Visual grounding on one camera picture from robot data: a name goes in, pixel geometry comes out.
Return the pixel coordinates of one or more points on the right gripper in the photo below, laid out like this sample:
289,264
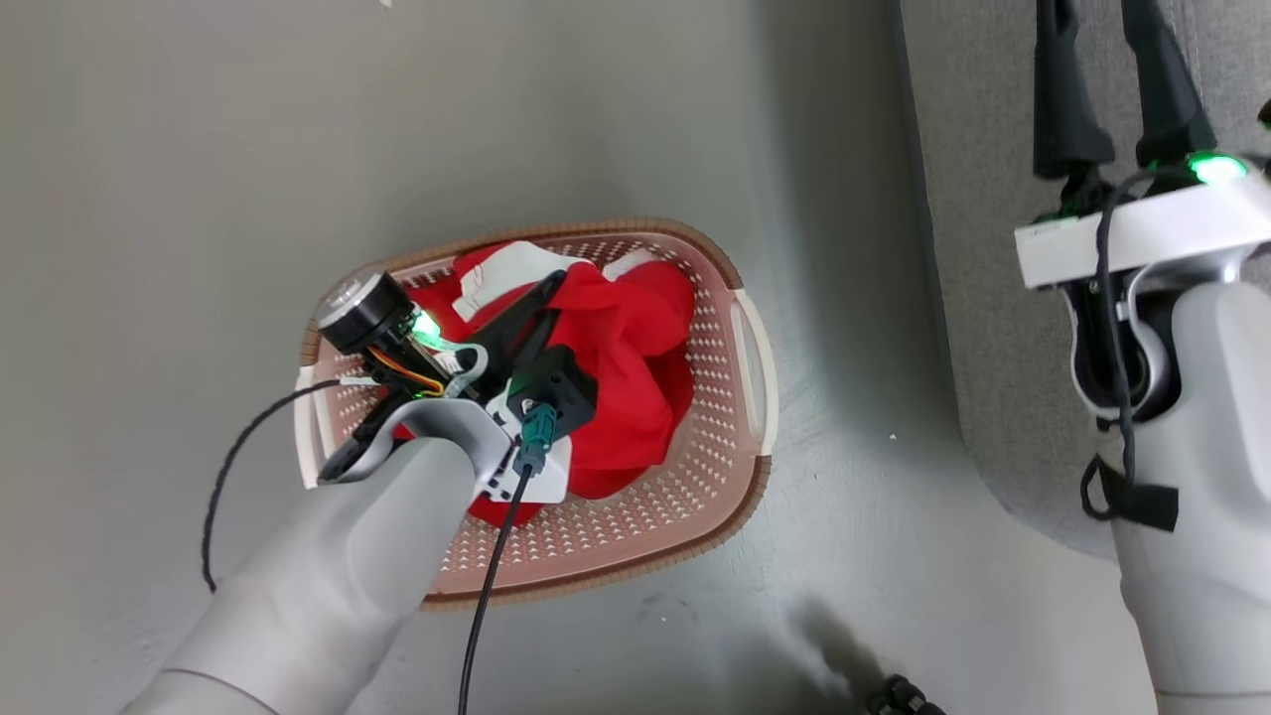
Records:
1142,233

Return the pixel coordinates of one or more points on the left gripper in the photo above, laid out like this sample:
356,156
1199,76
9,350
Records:
362,310

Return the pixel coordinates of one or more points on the red printed t-shirt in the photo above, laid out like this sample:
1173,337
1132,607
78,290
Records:
626,357

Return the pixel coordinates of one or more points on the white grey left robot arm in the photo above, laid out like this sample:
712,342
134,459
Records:
328,596

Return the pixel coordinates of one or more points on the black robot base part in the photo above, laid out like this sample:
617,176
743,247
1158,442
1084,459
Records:
899,697

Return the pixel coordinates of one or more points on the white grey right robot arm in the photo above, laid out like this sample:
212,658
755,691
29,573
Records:
1211,497

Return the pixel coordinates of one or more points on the pink perforated laundry basket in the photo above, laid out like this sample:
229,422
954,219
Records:
715,397

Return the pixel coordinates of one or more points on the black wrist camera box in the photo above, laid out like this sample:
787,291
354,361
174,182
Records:
556,387

